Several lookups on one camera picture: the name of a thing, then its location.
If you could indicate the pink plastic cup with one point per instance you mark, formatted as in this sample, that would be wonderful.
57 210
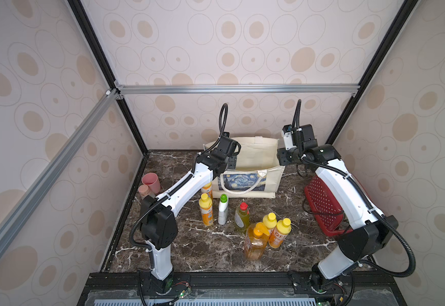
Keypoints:
151 180

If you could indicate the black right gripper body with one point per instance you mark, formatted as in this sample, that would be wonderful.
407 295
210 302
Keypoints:
283 155

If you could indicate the black corner frame post left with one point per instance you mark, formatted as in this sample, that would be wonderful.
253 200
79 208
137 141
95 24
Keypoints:
88 31

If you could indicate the silver aluminium crossbar back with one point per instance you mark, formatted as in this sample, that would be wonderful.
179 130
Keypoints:
238 89

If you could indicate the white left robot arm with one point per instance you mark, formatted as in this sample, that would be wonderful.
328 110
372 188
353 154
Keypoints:
156 227

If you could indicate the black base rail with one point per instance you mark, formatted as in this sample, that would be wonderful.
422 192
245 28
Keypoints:
239 288

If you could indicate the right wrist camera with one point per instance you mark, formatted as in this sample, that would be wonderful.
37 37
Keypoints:
287 137

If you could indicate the green bottle red cap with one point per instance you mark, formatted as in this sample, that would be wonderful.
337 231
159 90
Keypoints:
242 217

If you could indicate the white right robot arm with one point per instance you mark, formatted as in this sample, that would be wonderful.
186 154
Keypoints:
368 234

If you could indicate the cream Starry Night tote bag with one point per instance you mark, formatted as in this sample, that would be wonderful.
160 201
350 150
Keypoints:
256 174

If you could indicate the orange soap bottle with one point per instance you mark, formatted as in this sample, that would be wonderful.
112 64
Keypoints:
270 221
207 189
206 208
279 234

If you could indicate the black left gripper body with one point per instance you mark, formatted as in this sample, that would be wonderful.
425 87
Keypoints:
231 161

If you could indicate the red polka dot toaster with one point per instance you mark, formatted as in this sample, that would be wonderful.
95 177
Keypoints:
325 208

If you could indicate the black corner frame post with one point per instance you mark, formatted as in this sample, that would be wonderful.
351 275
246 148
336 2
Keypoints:
88 31
390 37

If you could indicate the amber pump soap bottle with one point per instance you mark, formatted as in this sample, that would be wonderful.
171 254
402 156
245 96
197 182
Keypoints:
256 239

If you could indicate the white bottle green cap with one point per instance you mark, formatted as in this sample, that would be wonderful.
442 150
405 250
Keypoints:
223 210

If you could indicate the black corner frame post right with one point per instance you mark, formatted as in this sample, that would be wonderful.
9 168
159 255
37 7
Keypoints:
390 37

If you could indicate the orange soap bottle back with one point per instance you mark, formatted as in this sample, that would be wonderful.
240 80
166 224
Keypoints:
207 189

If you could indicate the silver aluminium crossbar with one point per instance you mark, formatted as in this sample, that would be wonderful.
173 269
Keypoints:
238 89
17 218

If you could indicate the silver aluminium crossbar left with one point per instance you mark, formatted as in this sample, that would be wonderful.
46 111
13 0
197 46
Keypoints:
17 218

